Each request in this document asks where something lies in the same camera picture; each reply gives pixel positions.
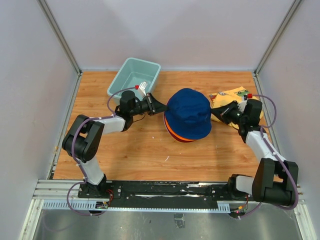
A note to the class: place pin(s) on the blue bucket hat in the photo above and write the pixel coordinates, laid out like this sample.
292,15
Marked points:
188,117

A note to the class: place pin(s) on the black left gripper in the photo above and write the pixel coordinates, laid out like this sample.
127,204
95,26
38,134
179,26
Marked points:
154,105

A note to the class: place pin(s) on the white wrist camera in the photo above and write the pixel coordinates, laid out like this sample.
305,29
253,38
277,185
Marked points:
242,104
141,88

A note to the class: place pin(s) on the grey slotted cable duct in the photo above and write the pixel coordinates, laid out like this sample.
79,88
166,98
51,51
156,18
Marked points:
93,205

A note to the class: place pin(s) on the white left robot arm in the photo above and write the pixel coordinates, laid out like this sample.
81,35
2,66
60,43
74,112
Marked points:
83,138

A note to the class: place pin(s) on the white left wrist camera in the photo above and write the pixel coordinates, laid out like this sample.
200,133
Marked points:
141,88

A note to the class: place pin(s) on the dark maroon bucket hat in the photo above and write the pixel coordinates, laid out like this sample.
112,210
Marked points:
180,139

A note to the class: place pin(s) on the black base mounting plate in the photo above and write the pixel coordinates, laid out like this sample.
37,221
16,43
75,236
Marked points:
161,193

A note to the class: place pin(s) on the orange bucket hat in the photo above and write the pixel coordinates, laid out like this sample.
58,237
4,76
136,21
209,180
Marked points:
175,133

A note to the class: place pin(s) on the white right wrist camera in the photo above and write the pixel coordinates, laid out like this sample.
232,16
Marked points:
242,104

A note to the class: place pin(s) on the light teal plastic bin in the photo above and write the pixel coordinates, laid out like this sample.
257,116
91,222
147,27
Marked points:
133,72

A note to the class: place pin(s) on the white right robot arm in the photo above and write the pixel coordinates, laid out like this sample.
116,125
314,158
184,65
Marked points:
275,181

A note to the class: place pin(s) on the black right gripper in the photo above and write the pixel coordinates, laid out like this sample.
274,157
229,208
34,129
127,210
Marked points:
223,111

